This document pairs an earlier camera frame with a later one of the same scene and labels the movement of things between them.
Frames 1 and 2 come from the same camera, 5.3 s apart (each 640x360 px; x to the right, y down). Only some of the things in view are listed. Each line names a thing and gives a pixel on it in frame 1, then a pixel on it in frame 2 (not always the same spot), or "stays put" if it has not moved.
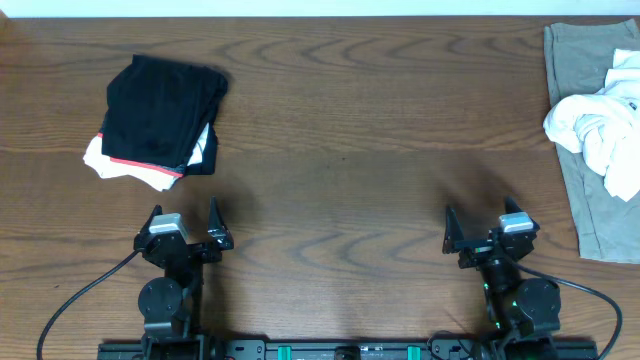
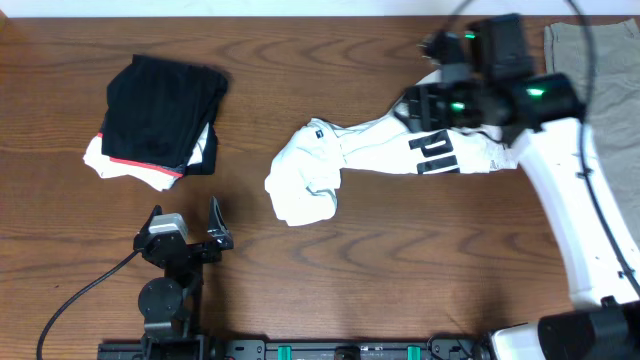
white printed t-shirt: x=604 y=126 -> x=312 y=153
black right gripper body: x=476 y=252 -> x=458 y=107
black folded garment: x=158 y=111 stays put
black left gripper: x=187 y=249 stays put
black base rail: x=350 y=350 stays put
